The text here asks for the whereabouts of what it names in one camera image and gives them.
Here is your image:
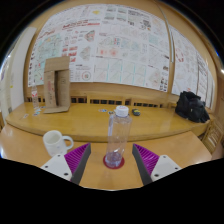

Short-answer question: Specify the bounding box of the wall posters group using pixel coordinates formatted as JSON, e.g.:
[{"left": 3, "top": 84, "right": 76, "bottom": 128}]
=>
[{"left": 28, "top": 3, "right": 215, "bottom": 108}]

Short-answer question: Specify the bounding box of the wooden chairs group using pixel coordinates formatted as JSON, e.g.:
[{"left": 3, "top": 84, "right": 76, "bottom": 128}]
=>
[{"left": 201, "top": 117, "right": 224, "bottom": 155}]

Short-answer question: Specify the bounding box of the black bag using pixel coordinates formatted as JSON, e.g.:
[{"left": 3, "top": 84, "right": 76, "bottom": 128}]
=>
[{"left": 174, "top": 90, "right": 211, "bottom": 124}]

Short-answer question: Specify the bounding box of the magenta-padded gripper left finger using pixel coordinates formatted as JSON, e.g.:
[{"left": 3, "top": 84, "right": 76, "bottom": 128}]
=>
[{"left": 39, "top": 142, "right": 92, "bottom": 185}]

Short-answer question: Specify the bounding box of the flat round red coaster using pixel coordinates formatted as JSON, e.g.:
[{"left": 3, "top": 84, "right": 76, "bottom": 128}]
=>
[{"left": 102, "top": 154, "right": 126, "bottom": 170}]

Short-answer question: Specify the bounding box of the small clear plastic bottle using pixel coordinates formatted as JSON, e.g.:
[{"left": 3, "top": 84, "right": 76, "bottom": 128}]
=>
[{"left": 30, "top": 81, "right": 41, "bottom": 111}]

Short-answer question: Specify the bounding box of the white ceramic mug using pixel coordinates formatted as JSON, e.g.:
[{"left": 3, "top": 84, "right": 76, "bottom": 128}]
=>
[{"left": 42, "top": 129, "right": 75, "bottom": 158}]

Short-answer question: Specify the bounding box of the brown cardboard box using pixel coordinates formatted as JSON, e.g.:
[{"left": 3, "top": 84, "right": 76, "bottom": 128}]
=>
[{"left": 43, "top": 55, "right": 72, "bottom": 115}]

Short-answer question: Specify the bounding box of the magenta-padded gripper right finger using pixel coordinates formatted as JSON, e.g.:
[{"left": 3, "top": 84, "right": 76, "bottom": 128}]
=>
[{"left": 131, "top": 143, "right": 183, "bottom": 186}]

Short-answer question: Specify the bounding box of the clear plastic water bottle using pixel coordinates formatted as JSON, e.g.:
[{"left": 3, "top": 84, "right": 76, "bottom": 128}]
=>
[{"left": 104, "top": 105, "right": 133, "bottom": 169}]

